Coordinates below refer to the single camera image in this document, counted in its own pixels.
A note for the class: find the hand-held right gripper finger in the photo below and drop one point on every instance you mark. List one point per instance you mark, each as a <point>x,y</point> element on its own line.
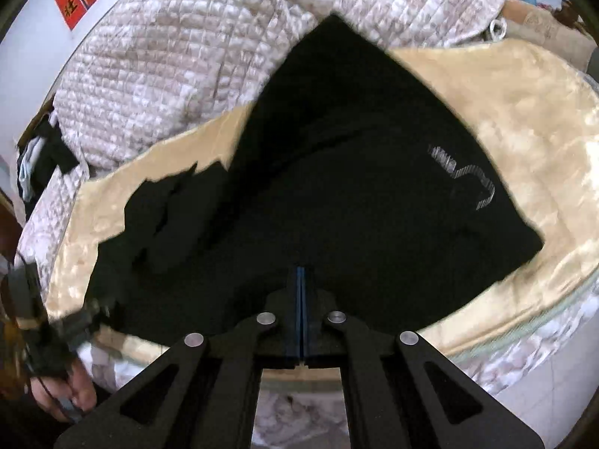
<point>298,308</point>
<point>306,308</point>

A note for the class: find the black pants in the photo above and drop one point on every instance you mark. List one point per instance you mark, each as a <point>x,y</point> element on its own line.
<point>327,196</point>

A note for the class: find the cardboard box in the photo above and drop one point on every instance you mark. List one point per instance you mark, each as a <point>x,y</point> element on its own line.
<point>547,28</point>

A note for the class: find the person's left hand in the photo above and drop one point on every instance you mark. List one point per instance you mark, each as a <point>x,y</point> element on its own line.
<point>70,393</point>

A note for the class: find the beige fleece blanket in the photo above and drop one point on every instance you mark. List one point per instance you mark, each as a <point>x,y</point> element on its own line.
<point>514,126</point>

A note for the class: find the light blue cloth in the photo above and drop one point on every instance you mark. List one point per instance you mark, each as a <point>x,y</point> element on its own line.
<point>29,168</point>

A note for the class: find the white quilted comforter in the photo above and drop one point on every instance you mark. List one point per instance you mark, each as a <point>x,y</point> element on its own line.
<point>187,56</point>

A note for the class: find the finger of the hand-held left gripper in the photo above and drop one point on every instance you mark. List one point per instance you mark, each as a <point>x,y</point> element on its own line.
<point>86,315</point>

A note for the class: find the dark cloth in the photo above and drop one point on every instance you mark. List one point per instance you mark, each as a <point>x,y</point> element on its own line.
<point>56,149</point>

